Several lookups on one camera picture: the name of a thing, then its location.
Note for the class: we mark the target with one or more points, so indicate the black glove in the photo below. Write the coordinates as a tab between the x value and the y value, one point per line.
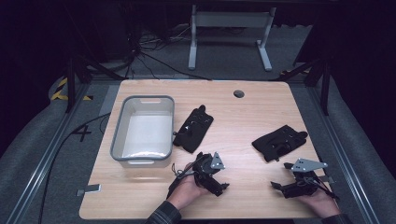
277	143
194	130

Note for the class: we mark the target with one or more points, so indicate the person's right hand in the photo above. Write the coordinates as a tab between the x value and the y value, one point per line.
323	203

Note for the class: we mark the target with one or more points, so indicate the round grey table grommet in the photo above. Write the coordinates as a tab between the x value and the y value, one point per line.
238	94

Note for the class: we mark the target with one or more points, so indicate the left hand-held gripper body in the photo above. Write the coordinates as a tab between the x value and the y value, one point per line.
204	169

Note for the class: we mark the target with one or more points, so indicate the yellow black hazard tape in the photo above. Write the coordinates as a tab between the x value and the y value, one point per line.
59	90

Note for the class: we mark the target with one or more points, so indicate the aluminium floor rail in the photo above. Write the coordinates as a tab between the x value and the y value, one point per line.
342	155
43	161

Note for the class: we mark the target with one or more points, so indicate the grey tape strip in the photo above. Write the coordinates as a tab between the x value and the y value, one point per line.
91	188
327	179

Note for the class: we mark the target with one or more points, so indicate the person's left hand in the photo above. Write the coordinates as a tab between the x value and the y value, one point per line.
185	193

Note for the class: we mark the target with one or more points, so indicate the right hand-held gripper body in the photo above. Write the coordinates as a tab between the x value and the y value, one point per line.
300	186

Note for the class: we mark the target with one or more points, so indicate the grey plastic bin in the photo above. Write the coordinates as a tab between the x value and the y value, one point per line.
146	130

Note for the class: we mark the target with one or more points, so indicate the black tripod stand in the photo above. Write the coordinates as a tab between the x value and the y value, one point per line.
71	84
325	90

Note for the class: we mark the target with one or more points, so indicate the white metal stand frame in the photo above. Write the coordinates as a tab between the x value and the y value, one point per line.
230	19

